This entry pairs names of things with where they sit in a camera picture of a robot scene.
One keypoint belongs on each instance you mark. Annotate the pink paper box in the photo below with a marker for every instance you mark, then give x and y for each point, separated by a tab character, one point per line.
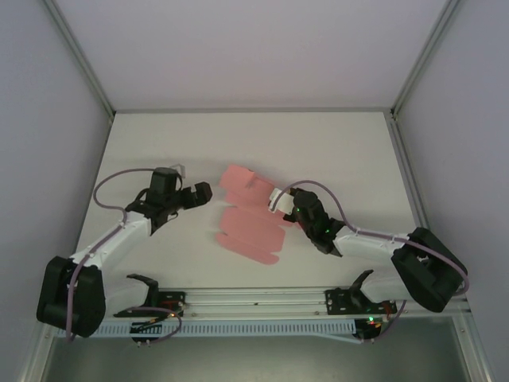
250	235

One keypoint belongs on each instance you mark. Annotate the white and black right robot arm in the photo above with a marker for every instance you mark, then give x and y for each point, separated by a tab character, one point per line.
366	246

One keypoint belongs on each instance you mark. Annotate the black controller board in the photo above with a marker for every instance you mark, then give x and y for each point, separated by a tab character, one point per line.
370	328
145	331

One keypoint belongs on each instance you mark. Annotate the aluminium frame post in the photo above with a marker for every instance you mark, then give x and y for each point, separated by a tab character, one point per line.
81	59
423	59
471	350
36	350

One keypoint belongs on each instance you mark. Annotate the black right controller board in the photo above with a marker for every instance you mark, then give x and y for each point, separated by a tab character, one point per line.
370	328

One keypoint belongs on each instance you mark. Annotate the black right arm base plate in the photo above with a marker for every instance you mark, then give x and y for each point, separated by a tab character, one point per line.
338	302

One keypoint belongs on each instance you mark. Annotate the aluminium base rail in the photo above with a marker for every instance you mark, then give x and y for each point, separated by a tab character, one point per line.
254	298

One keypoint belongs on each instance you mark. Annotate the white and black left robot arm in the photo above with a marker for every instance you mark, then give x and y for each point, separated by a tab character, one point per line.
111	242

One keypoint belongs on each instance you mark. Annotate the aluminium table side rail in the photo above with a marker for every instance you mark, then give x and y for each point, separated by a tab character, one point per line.
409	179

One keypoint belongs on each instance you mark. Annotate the aluminium lower frame post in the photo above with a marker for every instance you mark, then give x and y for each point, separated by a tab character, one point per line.
36	350
471	350

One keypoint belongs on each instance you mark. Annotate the black left controller board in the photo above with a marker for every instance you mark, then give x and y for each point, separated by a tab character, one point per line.
145	331

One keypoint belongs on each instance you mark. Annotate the aluminium frame cross bar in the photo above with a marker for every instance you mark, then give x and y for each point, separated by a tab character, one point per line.
254	110

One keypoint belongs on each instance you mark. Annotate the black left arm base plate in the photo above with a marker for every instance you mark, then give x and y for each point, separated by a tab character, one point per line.
175	298

